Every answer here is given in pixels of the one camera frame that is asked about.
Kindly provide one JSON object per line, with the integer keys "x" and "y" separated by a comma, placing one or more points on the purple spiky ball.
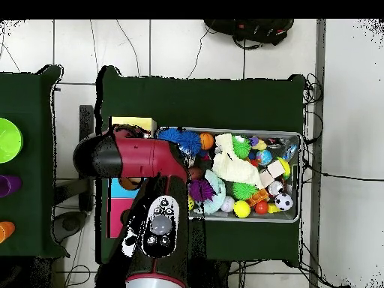
{"x": 201, "y": 190}

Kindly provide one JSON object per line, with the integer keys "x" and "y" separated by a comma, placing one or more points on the globe print ball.
{"x": 264, "y": 157}

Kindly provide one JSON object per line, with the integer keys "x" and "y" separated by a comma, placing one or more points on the dark green table cloth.
{"x": 204, "y": 102}
{"x": 24, "y": 96}

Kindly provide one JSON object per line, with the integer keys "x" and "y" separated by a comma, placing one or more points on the silver mesh bin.
{"x": 255, "y": 218}

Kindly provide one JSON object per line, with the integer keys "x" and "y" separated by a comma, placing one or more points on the orange toy basketball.
{"x": 207, "y": 141}

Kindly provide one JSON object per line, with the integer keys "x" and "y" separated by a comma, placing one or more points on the cream knitted cloth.
{"x": 234, "y": 165}

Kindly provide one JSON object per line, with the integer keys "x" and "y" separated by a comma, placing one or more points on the lime green bowl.
{"x": 9, "y": 141}

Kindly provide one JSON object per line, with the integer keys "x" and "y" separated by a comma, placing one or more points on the black backpack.
{"x": 252, "y": 28}

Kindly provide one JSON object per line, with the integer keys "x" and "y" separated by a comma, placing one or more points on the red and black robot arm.
{"x": 141, "y": 153}

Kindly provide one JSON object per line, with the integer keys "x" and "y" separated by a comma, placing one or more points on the plain yellow ball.
{"x": 241, "y": 209}

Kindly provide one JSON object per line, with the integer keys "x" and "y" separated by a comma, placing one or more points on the wooden box with three holes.
{"x": 141, "y": 122}

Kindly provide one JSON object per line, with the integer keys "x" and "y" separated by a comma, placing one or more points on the orange cup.
{"x": 6, "y": 231}

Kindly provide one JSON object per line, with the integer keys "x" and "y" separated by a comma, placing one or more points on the purple cup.
{"x": 10, "y": 186}

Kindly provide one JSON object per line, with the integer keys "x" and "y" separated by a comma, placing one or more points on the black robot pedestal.
{"x": 216, "y": 276}

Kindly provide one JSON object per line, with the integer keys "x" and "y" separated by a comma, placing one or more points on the black and white soccer ball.
{"x": 284, "y": 202}

